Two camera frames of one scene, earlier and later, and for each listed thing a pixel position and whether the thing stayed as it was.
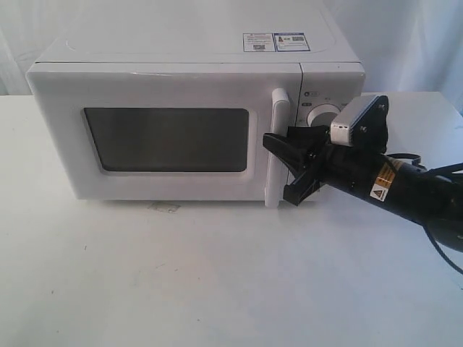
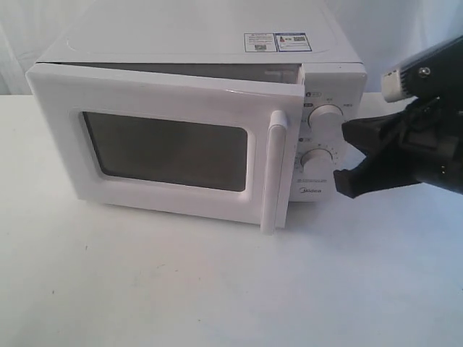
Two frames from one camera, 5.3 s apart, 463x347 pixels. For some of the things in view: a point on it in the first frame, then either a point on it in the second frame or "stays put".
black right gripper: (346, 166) to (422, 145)
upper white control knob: (322, 115) stays put
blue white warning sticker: (275, 42) stays put
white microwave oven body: (304, 32) stays put
